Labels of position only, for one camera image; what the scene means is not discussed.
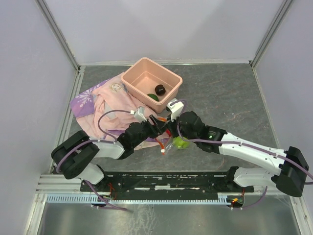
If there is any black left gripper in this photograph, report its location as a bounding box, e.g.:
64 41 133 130
132 114 167 148

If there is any clear zip top bag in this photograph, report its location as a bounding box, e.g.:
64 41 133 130
155 130 180 155

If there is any green fake apple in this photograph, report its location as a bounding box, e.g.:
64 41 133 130
173 137 190 149

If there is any dark green fake vegetable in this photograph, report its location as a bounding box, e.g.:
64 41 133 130
147 94 159 102

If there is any dark purple fake eggplant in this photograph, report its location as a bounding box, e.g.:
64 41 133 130
155 84 166 96

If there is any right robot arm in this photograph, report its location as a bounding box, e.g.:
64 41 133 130
167 111 310 197

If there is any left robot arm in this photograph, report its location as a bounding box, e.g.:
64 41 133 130
51 115 168 191

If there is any pink plastic tub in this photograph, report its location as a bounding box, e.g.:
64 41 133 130
121 57 182 113

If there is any pink purple printed cloth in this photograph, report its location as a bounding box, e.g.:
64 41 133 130
70 74 156 141

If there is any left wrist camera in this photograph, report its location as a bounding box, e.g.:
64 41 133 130
134 106 147 123

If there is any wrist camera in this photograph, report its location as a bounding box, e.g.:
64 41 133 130
166 98 184 121
134 106 147 123

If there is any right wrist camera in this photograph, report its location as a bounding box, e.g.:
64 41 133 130
166 98 184 121

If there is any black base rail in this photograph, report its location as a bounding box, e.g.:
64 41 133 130
80 167 253 199

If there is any light blue cable duct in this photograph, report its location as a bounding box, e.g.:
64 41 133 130
46 194 232 206

